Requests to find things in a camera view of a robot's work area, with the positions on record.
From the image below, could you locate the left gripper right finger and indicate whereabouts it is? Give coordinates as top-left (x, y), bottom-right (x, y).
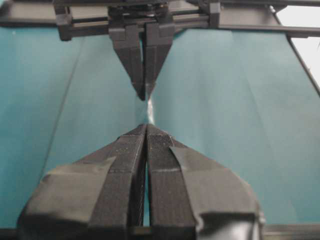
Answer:
top-left (146, 124), bottom-right (264, 240)

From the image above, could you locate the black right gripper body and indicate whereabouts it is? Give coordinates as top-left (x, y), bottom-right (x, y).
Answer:
top-left (53, 0), bottom-right (222, 42)

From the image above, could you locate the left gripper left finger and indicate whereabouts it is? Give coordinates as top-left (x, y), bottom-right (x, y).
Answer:
top-left (17, 124), bottom-right (147, 240)

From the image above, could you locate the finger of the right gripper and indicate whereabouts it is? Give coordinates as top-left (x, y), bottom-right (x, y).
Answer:
top-left (108, 25), bottom-right (146, 101)
top-left (144, 22), bottom-right (173, 93)

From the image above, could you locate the silver zip bag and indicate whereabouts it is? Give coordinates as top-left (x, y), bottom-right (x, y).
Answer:
top-left (146, 96), bottom-right (155, 125)

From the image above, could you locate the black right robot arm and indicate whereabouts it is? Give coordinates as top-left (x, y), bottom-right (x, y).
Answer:
top-left (0, 0), bottom-right (320, 100)

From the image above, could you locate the teal table cloth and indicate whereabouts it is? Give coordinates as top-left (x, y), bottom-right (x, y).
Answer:
top-left (0, 28), bottom-right (320, 228)

